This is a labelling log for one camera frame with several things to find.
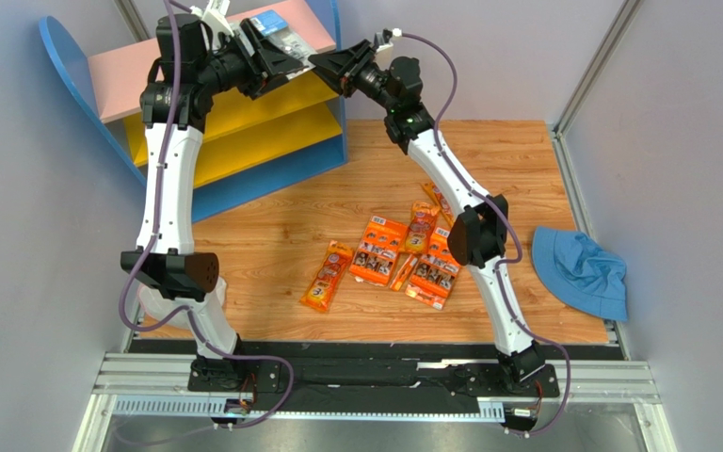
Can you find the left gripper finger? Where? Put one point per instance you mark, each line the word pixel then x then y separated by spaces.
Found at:
pixel 270 57
pixel 259 83

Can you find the small orange razor pack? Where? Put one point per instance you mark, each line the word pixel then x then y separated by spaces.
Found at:
pixel 404 271

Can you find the orange bic razor bag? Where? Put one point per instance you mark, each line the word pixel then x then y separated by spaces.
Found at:
pixel 434 193
pixel 423 219
pixel 324 285

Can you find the blue shelf with coloured boards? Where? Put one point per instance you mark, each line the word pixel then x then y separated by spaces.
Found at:
pixel 250 147

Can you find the orange razor box left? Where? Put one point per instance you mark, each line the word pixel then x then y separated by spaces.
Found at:
pixel 375 257

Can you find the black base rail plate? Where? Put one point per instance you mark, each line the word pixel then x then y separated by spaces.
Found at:
pixel 375 378

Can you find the blue Gillette razor blister pack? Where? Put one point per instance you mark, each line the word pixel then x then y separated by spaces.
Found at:
pixel 278 30

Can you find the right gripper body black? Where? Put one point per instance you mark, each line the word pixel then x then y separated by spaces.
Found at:
pixel 349 72

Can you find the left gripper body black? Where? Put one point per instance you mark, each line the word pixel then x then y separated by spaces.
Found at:
pixel 232 69

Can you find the orange razor box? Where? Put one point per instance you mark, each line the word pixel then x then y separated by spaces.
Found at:
pixel 375 257
pixel 435 273

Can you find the blue bucket hat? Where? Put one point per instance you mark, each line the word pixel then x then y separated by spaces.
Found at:
pixel 580 273

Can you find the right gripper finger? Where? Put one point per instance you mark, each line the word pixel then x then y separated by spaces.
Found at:
pixel 349 60
pixel 338 82

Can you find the white plastic bag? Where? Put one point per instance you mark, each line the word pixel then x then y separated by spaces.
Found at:
pixel 155 306

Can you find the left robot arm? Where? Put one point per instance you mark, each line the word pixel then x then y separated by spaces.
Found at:
pixel 197 62

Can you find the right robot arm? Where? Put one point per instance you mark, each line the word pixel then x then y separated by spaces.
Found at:
pixel 477 238

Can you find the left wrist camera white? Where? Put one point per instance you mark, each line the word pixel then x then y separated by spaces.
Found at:
pixel 214 14

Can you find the orange razor box right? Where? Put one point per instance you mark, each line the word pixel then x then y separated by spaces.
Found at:
pixel 435 273

